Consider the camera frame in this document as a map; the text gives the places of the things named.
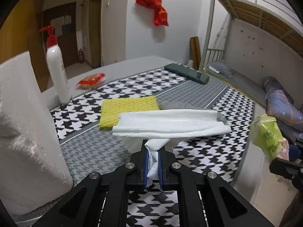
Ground green plastic packet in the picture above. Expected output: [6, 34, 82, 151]
[249, 113, 289, 162]

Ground white styrofoam box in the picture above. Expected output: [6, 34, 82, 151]
[1, 51, 73, 215]

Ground yellow foam net pad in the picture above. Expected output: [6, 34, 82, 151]
[99, 96, 160, 130]

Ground white tissue cloth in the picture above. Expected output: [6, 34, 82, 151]
[112, 109, 231, 186]

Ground grey knitted cloth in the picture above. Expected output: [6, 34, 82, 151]
[158, 101, 229, 125]

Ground blue patterned blanket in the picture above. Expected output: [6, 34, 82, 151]
[262, 76, 302, 143]

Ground houndstooth table cloth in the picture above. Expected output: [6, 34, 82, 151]
[50, 68, 254, 184]

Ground grey pillow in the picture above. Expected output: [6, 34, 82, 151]
[208, 61, 235, 79]

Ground red snack packet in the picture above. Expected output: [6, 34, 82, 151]
[76, 73, 106, 90]

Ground black smartphone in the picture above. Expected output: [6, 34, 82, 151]
[164, 63, 209, 85]

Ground wooden boards leaning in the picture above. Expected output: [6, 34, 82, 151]
[190, 36, 201, 70]

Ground white pump bottle red cap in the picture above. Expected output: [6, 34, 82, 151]
[39, 26, 72, 105]

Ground red fire extinguisher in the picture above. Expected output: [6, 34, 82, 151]
[78, 49, 85, 64]

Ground metal bunk bed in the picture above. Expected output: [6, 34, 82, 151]
[198, 0, 302, 108]

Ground wooden wardrobe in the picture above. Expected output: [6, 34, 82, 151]
[1, 0, 50, 92]

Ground dark brown entrance door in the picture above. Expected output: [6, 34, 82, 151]
[35, 2, 79, 67]

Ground side wooden door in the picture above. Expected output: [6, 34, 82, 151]
[89, 0, 102, 68]

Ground red hanging bag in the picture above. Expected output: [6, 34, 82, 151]
[136, 0, 169, 27]

